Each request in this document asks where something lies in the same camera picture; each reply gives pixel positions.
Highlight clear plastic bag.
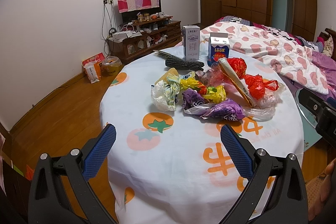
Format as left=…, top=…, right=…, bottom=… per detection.
left=243, top=83, right=285, bottom=122

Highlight orange white snack wrapper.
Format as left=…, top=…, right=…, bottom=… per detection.
left=218, top=57, right=256, bottom=107

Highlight yellow plastic bag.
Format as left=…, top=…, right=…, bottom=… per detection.
left=180, top=78, right=227, bottom=103

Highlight pink plastic bag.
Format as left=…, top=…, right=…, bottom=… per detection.
left=195, top=63, right=226, bottom=87

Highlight white plastic bag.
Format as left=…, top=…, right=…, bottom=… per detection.
left=151, top=75, right=181, bottom=111

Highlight purple plastic bag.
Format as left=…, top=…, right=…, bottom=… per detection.
left=182, top=89, right=245, bottom=121

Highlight black scouring pad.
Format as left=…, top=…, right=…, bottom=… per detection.
left=154, top=50, right=205, bottom=71

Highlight person's right hand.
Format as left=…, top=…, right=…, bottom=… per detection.
left=308, top=159, right=335, bottom=221

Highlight heart print white quilt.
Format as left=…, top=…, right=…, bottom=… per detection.
left=201, top=22, right=329, bottom=95

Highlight floral pillow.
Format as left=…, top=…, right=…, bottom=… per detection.
left=322, top=35, right=334, bottom=58

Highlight wooden bed headboard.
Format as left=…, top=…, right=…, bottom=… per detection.
left=319, top=28, right=336, bottom=61

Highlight white fruit print tablecloth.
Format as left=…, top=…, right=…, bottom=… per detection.
left=99, top=44, right=305, bottom=224

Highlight clear plastic jar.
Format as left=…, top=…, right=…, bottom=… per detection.
left=102, top=56, right=122, bottom=76

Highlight blue Look milk carton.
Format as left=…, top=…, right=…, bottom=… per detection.
left=207, top=32, right=230, bottom=66

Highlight tall white milk carton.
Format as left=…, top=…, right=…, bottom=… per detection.
left=182, top=26, right=200, bottom=61

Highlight wooden tv cabinet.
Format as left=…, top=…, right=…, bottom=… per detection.
left=107, top=16, right=182, bottom=64

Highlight television with patchwork cover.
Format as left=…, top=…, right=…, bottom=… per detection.
left=117, top=0, right=162, bottom=22

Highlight wall power socket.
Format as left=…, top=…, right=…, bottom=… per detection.
left=103, top=0, right=113, bottom=5

